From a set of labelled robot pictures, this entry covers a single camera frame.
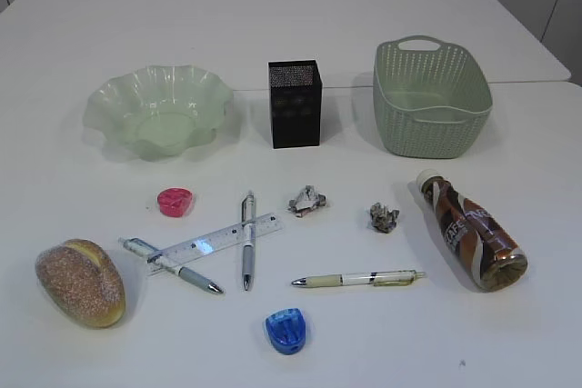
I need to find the beige grip white pen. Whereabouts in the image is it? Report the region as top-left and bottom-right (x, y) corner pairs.
(291, 270), (426, 288)

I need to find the brown coffee drink bottle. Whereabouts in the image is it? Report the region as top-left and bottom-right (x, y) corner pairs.
(416, 169), (528, 292)

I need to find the green plastic woven basket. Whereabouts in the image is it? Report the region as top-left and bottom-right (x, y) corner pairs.
(373, 35), (493, 159)

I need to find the blue pencil sharpener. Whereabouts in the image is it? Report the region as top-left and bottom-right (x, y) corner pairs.
(265, 308), (306, 355)

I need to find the grey grip pen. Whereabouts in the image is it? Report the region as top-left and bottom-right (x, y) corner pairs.
(118, 238), (224, 295)
(241, 191), (256, 291)

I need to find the grey paper ball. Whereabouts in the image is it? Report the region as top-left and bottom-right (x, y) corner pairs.
(369, 203), (400, 234)

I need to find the green wavy glass plate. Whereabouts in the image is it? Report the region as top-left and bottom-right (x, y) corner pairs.
(83, 65), (234, 161)

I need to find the black mesh pen holder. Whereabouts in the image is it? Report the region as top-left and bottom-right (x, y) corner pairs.
(268, 60), (323, 149)

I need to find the white paper ball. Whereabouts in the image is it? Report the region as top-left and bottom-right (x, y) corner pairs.
(287, 184), (327, 218)

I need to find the grey grip pen middle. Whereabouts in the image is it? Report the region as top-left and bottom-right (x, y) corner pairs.
(241, 191), (256, 291)

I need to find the pink pencil sharpener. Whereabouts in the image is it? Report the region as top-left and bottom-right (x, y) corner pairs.
(156, 187), (194, 218)

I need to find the grey grip pen left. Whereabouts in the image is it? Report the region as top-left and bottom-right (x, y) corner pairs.
(118, 238), (224, 295)

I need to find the clear plastic ruler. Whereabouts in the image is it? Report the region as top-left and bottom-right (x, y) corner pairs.
(146, 214), (283, 272)

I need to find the sugared bread loaf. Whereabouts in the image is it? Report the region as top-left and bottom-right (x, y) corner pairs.
(35, 239), (126, 329)

